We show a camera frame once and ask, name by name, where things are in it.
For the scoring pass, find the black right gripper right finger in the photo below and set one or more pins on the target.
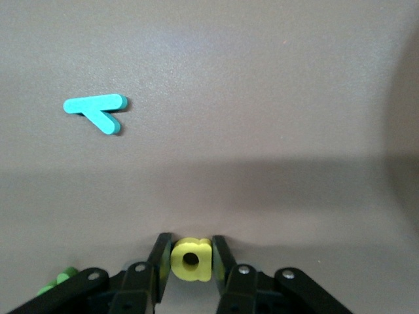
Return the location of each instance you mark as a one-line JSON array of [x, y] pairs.
[[248, 291]]

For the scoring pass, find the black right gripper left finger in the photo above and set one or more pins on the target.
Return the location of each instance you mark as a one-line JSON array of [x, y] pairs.
[[137, 288]]

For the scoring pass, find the yellow foam letter a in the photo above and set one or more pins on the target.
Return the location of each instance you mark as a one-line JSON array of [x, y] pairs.
[[201, 261]]

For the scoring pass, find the green foam letter p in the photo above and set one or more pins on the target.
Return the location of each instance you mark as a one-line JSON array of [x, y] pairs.
[[65, 273]]

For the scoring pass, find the teal foam letter y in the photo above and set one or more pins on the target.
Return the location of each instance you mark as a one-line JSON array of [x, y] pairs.
[[95, 104]]

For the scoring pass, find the brown table cover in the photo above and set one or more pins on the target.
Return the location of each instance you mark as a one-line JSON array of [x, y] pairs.
[[262, 98]]

